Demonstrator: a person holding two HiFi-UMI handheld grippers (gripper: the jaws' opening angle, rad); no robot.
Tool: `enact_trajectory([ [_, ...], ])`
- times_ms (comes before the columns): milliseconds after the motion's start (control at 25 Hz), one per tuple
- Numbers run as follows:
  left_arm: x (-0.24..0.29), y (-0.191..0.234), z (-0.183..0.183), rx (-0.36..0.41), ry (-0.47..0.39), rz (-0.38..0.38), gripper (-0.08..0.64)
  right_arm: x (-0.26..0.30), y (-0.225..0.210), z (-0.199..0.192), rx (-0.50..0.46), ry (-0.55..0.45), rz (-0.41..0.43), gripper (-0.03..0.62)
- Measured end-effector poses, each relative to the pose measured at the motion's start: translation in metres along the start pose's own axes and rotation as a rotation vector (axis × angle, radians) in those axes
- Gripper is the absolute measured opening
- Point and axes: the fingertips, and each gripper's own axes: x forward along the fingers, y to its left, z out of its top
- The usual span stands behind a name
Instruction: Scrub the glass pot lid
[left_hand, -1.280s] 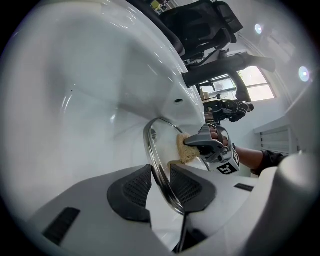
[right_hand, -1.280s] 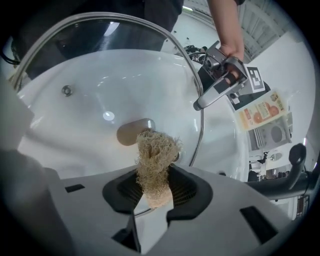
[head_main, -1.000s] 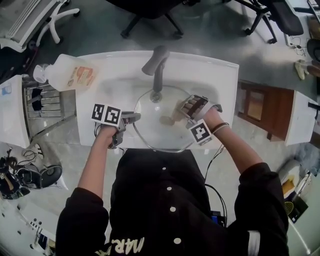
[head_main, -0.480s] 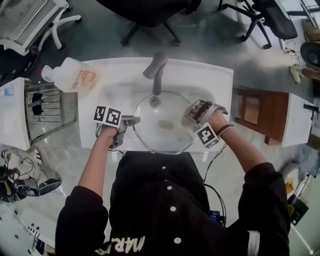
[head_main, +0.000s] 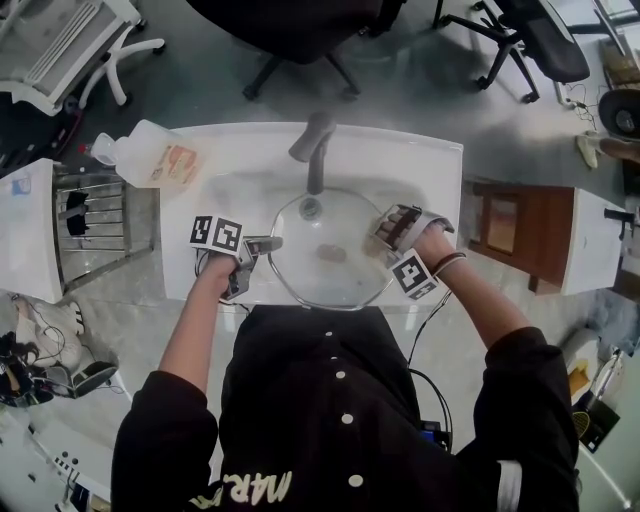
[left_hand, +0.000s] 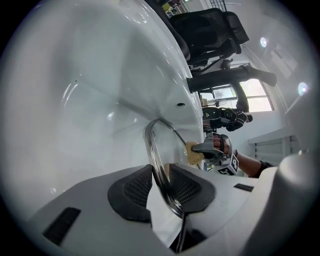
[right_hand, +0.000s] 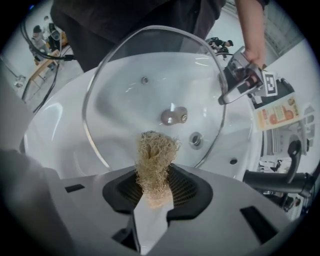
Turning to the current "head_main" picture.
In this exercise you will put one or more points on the white office chair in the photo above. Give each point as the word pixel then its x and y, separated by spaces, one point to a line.
pixel 60 50

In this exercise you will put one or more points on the white fluffy bundle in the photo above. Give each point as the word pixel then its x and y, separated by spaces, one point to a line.
pixel 45 340

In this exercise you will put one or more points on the person's left forearm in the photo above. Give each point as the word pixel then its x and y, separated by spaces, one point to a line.
pixel 195 320

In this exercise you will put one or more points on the black mesh office chair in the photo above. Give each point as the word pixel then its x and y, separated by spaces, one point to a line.
pixel 550 45

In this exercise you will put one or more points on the red label plastic bottle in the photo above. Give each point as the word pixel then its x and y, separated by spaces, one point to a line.
pixel 86 149

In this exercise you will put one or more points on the round glass lid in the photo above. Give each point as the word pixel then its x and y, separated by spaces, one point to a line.
pixel 320 285

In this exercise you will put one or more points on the large black office chair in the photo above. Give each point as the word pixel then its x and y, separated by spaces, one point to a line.
pixel 300 25

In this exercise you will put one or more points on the white striped sneaker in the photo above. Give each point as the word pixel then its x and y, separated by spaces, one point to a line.
pixel 76 317

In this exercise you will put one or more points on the grey round basin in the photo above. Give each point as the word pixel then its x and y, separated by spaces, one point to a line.
pixel 580 345

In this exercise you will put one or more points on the person's right hand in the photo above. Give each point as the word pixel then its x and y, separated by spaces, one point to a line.
pixel 435 245

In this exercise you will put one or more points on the black cloth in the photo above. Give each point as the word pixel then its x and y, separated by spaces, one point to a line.
pixel 77 215

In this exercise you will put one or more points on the brown wrist band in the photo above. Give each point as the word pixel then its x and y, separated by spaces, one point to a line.
pixel 450 261

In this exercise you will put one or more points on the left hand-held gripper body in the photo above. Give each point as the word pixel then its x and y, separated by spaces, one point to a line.
pixel 217 235

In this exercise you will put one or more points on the brown wooden vanity cabinet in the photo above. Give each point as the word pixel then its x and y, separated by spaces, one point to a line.
pixel 545 225

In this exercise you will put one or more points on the cardboard box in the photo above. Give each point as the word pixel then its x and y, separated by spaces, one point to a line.
pixel 620 65

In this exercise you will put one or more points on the small white washbasin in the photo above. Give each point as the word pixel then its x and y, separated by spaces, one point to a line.
pixel 25 235

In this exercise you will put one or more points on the person's black buttoned shirt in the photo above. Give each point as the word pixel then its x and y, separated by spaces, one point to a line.
pixel 325 410

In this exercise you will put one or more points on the black vanity faucet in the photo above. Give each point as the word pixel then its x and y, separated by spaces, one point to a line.
pixel 620 216

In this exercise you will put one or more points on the white ceramic sink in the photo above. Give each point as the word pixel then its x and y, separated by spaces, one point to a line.
pixel 200 270

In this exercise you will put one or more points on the white power strip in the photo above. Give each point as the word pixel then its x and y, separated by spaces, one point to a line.
pixel 562 95

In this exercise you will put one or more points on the person's right forearm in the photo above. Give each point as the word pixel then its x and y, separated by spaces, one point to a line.
pixel 480 305

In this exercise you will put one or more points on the dark grey sink faucet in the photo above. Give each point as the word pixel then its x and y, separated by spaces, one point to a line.
pixel 315 150

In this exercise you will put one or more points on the black cabinet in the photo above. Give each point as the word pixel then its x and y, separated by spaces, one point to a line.
pixel 25 135

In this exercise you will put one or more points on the orange cloth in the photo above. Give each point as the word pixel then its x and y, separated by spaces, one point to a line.
pixel 577 382

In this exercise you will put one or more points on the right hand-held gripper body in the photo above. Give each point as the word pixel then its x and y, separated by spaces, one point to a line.
pixel 412 275

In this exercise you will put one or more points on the chrome rack stand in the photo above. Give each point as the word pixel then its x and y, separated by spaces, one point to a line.
pixel 135 230

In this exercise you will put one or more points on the white pump bottle orange label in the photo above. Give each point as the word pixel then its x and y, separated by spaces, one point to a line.
pixel 145 155

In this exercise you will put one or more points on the white vanity sink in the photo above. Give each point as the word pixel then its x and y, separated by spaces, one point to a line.
pixel 595 240

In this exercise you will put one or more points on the black standing fan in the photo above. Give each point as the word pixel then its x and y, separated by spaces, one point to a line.
pixel 622 117

